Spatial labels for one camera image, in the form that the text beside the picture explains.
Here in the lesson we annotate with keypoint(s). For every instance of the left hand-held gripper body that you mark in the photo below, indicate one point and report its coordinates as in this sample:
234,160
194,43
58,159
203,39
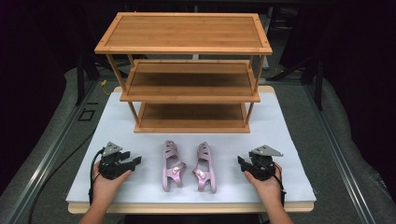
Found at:
110,166

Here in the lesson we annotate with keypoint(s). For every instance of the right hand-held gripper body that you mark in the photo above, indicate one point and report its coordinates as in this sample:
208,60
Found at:
263,168

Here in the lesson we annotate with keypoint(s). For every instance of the pink child sandal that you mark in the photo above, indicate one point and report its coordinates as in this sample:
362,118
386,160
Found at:
205,165
170,161

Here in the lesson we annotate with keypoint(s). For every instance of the wooden three-tier shoe rack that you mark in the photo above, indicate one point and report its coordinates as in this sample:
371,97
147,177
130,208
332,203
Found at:
186,34

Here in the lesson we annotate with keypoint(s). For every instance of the person's left hand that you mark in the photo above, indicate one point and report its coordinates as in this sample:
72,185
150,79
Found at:
106,189

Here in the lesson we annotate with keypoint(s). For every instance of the person's right hand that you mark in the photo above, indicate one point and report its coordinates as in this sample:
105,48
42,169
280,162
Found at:
267,191

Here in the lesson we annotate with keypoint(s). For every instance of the white table mat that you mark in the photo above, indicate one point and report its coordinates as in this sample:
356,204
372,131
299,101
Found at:
193,186

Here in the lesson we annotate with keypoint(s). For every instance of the small yellow object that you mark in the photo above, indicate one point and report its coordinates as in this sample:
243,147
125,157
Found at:
103,83

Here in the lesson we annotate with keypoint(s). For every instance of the black metal stand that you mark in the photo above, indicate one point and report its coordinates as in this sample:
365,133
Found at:
318,84
80,77

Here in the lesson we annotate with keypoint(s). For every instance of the metal floor rail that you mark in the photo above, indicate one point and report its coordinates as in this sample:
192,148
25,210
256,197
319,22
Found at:
339,155
43,165

